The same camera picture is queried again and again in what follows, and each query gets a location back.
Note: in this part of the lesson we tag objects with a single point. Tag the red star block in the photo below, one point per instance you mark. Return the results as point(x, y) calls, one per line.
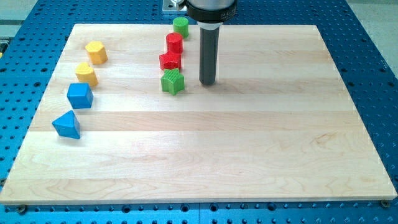
point(170, 60)

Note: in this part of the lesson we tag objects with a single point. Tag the green cylinder block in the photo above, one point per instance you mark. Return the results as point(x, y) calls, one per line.
point(181, 26)

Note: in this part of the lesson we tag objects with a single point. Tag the yellow heart block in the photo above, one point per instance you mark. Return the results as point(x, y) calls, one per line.
point(86, 74)

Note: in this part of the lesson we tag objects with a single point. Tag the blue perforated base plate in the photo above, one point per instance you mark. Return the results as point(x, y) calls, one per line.
point(372, 81)

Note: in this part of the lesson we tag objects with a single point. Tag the silver metal mounting bracket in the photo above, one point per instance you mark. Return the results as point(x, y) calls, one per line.
point(173, 7)

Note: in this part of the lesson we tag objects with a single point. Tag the green star block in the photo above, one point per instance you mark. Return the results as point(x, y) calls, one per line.
point(172, 81)

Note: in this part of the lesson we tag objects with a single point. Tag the blue cube block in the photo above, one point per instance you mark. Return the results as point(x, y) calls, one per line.
point(80, 95)

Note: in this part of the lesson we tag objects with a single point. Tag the yellow hexagon block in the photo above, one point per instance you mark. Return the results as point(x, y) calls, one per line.
point(96, 52)

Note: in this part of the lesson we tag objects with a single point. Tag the wooden board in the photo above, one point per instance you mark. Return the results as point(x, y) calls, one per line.
point(278, 125)

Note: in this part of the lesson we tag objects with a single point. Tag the blue triangle block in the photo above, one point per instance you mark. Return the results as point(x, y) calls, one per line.
point(67, 125)

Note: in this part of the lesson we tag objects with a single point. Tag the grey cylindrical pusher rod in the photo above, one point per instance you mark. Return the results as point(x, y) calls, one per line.
point(209, 35)

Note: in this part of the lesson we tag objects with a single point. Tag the red cylinder block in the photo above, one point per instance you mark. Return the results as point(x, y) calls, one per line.
point(174, 42)

